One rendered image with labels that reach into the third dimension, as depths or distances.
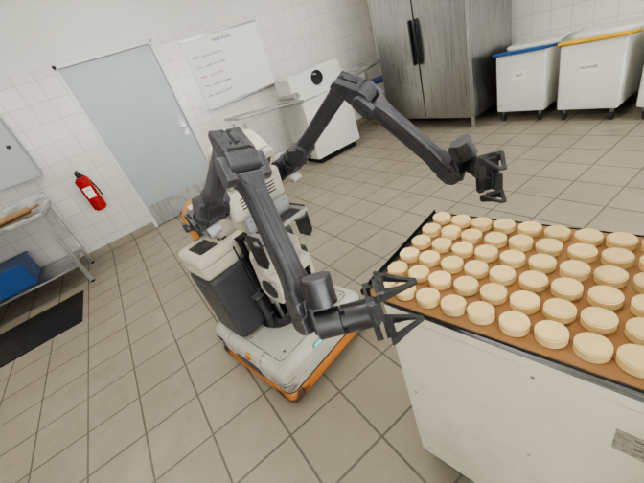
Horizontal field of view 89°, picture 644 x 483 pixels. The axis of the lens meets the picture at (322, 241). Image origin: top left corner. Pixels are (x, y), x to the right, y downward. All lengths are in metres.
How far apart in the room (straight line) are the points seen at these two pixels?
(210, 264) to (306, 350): 0.60
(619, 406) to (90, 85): 4.98
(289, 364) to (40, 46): 4.30
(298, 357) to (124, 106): 4.03
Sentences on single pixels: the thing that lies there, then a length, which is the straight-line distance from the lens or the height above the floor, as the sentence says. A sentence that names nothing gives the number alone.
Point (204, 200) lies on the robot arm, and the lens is 1.07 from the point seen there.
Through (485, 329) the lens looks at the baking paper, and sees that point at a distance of 0.72.
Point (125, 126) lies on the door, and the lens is 4.95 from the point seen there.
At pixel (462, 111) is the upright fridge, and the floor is 0.23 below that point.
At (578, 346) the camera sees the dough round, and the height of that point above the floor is 0.92.
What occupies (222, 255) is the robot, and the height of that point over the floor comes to 0.77.
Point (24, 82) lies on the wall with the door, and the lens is 4.95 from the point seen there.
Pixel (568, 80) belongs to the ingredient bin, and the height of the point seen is 0.41.
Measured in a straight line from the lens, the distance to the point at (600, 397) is 0.78.
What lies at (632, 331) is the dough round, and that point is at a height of 0.92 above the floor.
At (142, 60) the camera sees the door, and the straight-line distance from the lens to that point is 5.04.
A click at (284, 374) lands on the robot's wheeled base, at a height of 0.26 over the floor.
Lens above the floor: 1.44
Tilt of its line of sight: 30 degrees down
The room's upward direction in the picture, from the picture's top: 20 degrees counter-clockwise
